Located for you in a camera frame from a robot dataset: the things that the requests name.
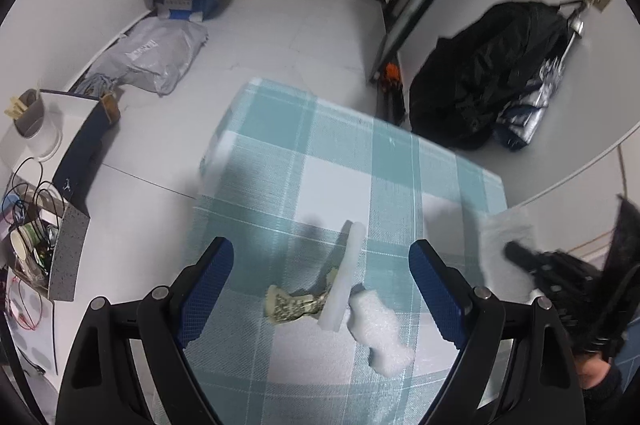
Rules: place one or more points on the orange black clamp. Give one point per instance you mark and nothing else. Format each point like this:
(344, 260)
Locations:
(391, 75)

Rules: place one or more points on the white foam stick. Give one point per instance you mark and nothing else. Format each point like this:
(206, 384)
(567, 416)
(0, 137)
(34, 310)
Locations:
(345, 275)

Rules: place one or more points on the paper cup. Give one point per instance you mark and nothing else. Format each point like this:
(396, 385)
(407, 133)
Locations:
(22, 245)

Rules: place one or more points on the navy blue panel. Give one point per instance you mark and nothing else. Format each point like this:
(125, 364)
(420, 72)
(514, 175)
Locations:
(82, 155)

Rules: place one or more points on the grey speckled box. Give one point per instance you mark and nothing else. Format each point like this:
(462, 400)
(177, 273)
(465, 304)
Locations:
(67, 250)

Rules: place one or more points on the small wooden block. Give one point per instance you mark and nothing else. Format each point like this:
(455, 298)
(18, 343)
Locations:
(110, 107)

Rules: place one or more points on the grey cup with sticks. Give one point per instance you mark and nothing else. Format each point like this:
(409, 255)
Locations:
(27, 115)

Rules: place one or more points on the blue cardboard box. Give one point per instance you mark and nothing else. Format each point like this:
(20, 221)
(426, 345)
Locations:
(185, 5)

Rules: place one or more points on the person's right forearm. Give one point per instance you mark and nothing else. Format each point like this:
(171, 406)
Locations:
(602, 395)

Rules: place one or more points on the white side table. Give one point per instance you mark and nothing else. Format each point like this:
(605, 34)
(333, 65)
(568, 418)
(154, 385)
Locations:
(65, 110)

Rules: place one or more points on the black hanging coat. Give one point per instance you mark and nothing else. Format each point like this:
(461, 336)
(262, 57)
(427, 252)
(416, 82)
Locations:
(475, 70)

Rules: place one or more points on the teal checked tablecloth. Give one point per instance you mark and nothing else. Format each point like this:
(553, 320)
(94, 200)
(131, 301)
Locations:
(325, 165)

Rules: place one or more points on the silver folded umbrella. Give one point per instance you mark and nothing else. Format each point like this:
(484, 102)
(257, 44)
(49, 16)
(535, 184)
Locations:
(530, 105)

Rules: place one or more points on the black cloth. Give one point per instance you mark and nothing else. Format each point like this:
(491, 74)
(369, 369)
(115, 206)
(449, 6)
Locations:
(625, 245)

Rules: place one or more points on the white foam piece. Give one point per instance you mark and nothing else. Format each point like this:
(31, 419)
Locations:
(375, 330)

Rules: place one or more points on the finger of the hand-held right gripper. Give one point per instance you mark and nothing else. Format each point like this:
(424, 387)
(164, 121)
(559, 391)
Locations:
(525, 257)

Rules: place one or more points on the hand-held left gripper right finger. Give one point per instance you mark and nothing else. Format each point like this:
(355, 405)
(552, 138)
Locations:
(437, 295)

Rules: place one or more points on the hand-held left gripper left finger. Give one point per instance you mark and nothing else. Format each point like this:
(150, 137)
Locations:
(207, 295)

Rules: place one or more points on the grey plastic mailing bag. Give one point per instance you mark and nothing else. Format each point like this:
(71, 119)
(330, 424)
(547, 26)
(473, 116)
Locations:
(150, 55)

